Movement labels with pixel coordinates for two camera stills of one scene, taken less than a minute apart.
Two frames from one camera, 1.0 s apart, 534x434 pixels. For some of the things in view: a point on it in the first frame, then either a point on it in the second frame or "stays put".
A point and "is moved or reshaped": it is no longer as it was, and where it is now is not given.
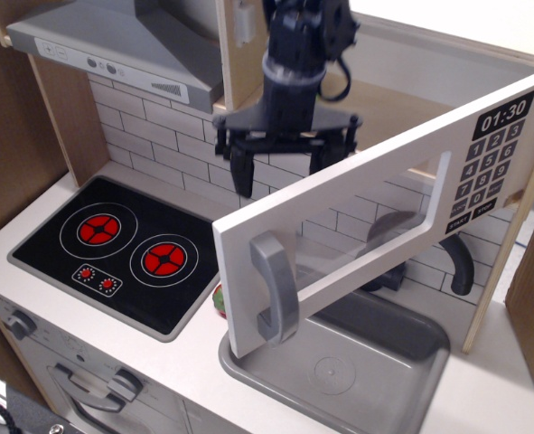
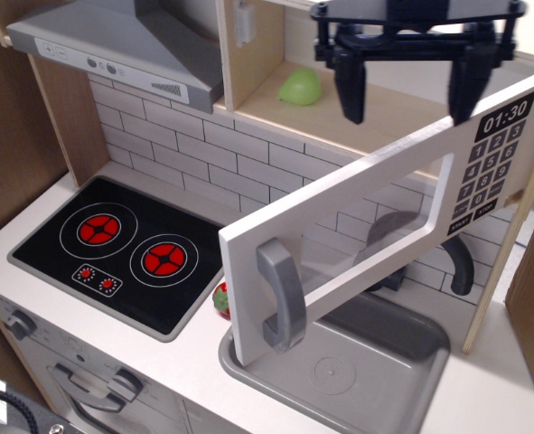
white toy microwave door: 283,255 is moved or reshaped
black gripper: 289,114 → 476,34
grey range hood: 114,40 stays put
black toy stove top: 143,262 stays put
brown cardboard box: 530,304 stays put
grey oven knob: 22,324 stays put
